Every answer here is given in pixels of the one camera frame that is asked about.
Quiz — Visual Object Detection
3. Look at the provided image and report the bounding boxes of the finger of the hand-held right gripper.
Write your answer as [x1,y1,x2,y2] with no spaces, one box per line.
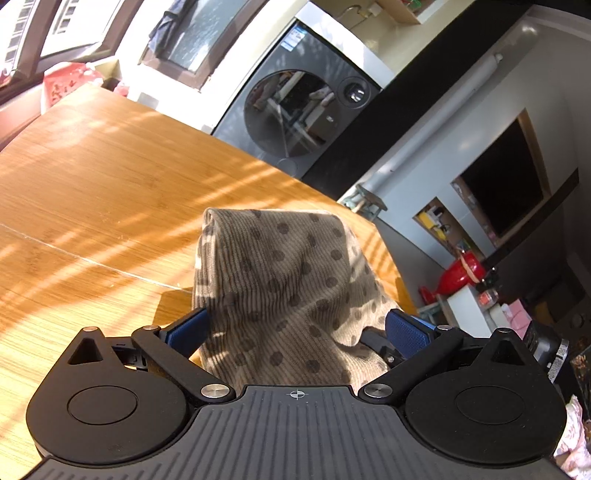
[359,329,403,369]

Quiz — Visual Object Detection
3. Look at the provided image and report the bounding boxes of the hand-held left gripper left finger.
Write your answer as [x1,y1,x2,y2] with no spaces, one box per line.
[68,307,236,402]

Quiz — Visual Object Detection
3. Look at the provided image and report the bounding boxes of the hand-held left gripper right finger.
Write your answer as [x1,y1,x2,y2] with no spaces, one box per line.
[358,309,527,403]

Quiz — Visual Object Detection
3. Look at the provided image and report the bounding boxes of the beige polka dot garment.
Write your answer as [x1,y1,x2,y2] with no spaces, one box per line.
[191,208,391,386]

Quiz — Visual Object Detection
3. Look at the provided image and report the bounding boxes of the pink box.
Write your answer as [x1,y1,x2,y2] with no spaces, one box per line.
[505,299,534,330]

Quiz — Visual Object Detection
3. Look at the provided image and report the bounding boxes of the white box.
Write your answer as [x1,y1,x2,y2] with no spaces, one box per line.
[445,286,492,337]

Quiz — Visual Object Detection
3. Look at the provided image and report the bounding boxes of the red vase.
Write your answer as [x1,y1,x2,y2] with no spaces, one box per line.
[419,251,486,303]

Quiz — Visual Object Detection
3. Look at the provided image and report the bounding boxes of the floral cloth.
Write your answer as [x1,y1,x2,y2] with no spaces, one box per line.
[551,394,591,480]

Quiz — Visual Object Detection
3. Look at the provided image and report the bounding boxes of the small wooden stool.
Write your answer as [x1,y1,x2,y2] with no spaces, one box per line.
[344,182,387,220]

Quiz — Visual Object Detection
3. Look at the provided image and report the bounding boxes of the black television screen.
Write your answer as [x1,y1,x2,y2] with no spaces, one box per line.
[455,117,546,238]

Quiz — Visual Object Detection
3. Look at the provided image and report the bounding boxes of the white pipe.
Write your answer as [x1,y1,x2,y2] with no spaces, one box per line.
[365,52,504,195]

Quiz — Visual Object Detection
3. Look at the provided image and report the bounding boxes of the grey washing machine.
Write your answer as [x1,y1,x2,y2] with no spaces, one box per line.
[210,18,384,181]

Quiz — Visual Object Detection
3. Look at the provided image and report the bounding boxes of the pink floral bag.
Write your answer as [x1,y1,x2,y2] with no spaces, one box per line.
[41,62,100,112]

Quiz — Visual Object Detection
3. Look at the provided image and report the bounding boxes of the dark blue hanging cloth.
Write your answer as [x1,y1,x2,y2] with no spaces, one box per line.
[148,7,178,58]

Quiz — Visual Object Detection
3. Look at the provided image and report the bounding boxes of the large dark-framed window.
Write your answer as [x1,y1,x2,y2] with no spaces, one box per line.
[0,0,134,107]

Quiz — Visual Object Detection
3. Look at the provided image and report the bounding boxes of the wooden wall shelf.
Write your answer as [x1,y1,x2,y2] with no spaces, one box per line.
[383,0,446,25]

